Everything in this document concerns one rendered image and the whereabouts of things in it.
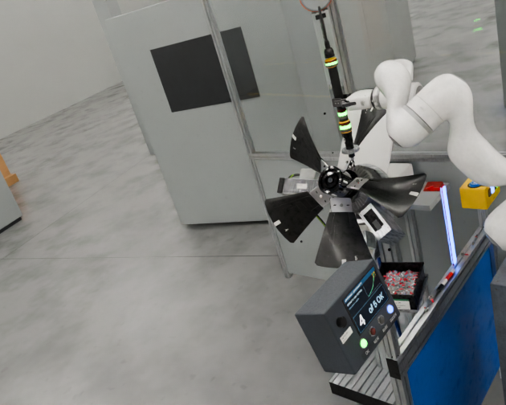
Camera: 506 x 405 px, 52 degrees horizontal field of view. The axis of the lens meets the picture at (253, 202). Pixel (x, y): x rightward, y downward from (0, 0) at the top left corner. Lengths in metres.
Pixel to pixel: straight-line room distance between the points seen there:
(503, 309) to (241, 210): 3.21
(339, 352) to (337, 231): 0.82
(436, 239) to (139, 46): 2.92
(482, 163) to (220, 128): 3.28
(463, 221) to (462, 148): 1.48
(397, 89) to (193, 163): 3.50
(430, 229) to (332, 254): 1.02
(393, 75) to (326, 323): 0.67
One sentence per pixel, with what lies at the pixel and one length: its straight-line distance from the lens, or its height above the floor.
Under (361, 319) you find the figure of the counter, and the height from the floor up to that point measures 1.16.
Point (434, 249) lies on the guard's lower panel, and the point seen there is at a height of 0.42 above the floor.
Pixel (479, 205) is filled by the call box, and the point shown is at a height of 1.00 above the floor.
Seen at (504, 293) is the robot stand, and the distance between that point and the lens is 1.92.
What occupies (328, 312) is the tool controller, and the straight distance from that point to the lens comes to 1.35.
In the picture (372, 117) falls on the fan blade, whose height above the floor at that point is 1.41.
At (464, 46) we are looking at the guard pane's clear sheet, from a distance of 2.57.
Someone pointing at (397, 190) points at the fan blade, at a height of 1.17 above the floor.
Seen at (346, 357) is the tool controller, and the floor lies 1.13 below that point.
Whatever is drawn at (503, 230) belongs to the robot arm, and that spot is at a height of 1.27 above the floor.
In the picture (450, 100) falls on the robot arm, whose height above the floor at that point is 1.63.
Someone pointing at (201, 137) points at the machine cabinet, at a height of 0.91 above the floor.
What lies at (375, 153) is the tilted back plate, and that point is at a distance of 2.41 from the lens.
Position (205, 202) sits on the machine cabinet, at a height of 0.27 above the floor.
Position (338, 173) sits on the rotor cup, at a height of 1.25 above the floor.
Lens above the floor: 2.04
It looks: 23 degrees down
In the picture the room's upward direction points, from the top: 17 degrees counter-clockwise
